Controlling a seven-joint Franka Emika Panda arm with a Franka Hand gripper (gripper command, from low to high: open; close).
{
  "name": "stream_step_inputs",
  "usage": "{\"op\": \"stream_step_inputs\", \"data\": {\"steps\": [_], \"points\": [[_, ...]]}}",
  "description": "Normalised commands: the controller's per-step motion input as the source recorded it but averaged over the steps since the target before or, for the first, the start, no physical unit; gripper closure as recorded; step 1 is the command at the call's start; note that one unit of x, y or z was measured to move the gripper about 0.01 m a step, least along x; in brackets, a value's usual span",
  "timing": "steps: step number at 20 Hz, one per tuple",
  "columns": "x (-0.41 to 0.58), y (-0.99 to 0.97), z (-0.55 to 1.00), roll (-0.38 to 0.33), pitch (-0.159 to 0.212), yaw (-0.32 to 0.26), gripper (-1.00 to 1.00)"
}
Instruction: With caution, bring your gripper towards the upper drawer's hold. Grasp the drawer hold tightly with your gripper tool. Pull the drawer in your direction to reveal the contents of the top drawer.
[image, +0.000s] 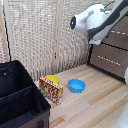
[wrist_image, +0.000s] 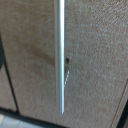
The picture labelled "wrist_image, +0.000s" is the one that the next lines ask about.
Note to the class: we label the brown fabric drawer front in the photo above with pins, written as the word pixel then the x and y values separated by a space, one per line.
pixel 96 60
pixel 4 95

